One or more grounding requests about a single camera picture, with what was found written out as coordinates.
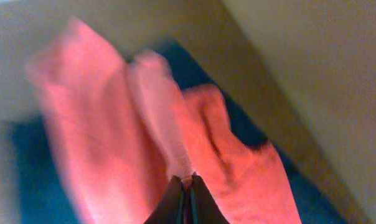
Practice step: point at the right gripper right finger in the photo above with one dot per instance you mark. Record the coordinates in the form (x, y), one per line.
(202, 207)

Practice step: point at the navy blue garment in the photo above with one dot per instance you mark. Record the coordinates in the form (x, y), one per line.
(43, 200)

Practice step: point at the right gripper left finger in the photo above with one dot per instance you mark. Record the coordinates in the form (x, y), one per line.
(170, 209)

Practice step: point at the orange red t-shirt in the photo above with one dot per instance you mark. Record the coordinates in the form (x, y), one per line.
(120, 131)

